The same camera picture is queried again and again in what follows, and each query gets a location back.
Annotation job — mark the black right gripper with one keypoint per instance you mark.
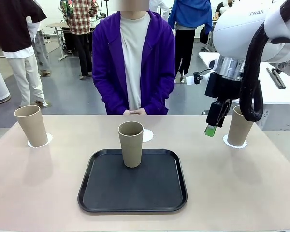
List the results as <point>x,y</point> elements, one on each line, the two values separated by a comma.
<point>222,87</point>

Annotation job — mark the tall beige cup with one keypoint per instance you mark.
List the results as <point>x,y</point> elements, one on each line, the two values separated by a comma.
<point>236,130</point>
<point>31,128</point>
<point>130,149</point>

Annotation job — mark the white doily coaster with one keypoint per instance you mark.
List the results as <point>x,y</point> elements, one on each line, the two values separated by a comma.
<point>225,140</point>
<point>148,135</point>
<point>50,139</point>

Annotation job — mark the person's left forearm purple sleeve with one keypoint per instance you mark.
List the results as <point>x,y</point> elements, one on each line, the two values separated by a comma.
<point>159,96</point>

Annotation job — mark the person's right forearm purple sleeve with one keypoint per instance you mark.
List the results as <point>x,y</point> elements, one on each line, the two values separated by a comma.
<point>106,96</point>

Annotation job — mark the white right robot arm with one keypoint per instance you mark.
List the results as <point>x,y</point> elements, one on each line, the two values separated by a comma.
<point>236,31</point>

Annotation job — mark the person's left hand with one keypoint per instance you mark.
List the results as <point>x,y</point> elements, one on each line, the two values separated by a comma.
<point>140,112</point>

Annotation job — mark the person's right hand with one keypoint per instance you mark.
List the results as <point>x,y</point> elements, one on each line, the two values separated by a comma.
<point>129,112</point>

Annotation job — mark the black folded tripod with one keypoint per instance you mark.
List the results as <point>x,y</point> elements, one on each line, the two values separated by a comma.
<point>278,81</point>

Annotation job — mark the white rounded table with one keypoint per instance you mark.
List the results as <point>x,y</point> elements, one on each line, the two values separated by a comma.
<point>287,96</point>

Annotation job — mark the person in blue jacket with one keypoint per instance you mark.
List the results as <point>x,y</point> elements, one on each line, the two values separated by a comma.
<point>191,14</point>

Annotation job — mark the seated person in black shirt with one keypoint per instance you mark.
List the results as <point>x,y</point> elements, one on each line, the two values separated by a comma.
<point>219,9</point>

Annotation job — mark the person in purple jacket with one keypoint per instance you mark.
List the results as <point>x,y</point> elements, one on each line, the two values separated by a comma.
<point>133,48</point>

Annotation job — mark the black plastic tray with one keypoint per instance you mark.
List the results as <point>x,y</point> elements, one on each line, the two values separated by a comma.
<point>135,191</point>

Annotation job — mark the person in plaid shirt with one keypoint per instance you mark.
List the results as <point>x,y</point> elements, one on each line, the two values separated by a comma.
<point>79,21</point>

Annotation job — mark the grey desk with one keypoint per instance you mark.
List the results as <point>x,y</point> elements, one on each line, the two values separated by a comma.
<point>56,25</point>

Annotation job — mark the person in grey trousers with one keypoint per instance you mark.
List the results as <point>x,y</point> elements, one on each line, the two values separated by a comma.
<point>42,48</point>

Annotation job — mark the person in black top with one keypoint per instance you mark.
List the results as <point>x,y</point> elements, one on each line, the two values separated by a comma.
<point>14,29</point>

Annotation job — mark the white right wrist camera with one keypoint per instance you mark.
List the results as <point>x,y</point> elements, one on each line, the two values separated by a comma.
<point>191,81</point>

